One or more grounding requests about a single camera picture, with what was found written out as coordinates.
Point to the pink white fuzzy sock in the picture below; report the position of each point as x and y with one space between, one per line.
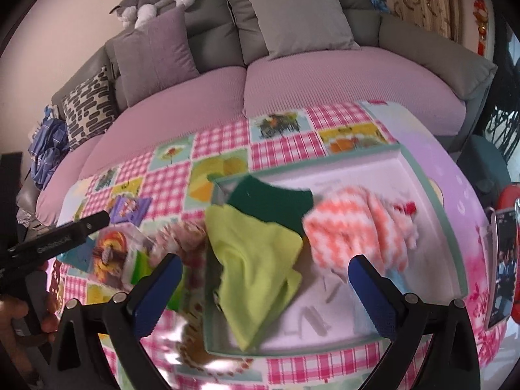
355 220

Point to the blue clothing pile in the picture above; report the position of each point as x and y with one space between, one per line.
49 145

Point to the smartphone on stand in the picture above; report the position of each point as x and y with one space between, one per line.
503 263

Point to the clear box with orange print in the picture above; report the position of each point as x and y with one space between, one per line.
114 255

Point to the right grey cushion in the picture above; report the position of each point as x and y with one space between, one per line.
291 27

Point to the teal chair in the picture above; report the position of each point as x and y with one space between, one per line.
485 169

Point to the beige patterned scrunchie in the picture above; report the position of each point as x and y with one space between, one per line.
179 238

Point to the grey white plush toy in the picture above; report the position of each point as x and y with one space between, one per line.
136 13

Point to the purple snack pouch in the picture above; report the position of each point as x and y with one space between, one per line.
129 209

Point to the grey cushion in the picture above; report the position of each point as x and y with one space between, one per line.
291 27
155 57

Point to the red white pipe cleaner toy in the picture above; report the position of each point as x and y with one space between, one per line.
408 208

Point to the left grey cushion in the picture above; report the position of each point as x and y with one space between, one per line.
155 57

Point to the red round stool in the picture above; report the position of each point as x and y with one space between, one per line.
508 197

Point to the teal shallow tray box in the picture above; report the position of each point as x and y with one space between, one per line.
326 314

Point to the grey sofa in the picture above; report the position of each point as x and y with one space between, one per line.
441 82

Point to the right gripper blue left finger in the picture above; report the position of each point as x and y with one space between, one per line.
150 296

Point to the pink checkered tablecloth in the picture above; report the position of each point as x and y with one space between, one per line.
179 175

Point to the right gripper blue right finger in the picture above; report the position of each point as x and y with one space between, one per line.
382 300

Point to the green yellow sponge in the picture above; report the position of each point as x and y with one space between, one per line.
270 204

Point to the green tissue pack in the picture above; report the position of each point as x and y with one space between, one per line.
142 268

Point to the teal plastic container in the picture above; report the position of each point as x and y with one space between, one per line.
80 257

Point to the black white patterned cushion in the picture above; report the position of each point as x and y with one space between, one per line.
89 109

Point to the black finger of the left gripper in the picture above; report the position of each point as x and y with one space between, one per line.
60 239

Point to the yellow green cloth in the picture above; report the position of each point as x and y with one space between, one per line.
258 279

